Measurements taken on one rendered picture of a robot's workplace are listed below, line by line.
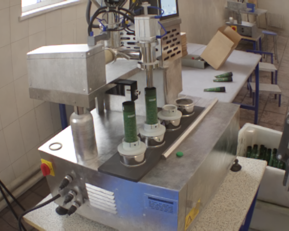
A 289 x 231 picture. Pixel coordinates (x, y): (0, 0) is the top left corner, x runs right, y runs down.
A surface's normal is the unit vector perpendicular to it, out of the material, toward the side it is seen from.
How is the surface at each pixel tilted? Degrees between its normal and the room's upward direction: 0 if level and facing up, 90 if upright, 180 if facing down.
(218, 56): 90
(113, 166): 0
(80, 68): 90
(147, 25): 90
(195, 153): 0
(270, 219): 96
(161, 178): 0
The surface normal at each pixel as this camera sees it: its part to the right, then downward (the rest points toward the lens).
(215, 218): -0.05, -0.91
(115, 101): -0.48, 0.39
